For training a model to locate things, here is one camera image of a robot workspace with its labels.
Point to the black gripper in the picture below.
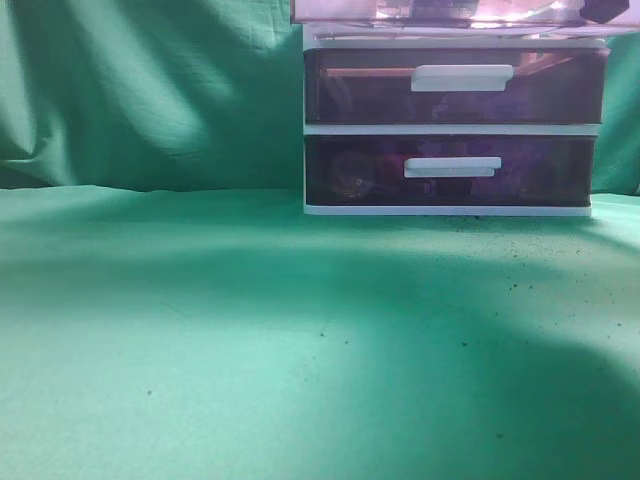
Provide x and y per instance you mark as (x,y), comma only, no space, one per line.
(603,11)

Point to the purple translucent drawer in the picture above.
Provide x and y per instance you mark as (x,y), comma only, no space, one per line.
(529,85)
(449,17)
(448,170)

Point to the green cloth backdrop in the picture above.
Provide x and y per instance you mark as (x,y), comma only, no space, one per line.
(151,95)

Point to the green cloth table cover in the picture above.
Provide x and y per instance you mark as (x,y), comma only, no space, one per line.
(227,335)

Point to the white plastic drawer cabinet frame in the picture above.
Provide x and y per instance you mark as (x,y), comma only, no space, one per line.
(314,38)

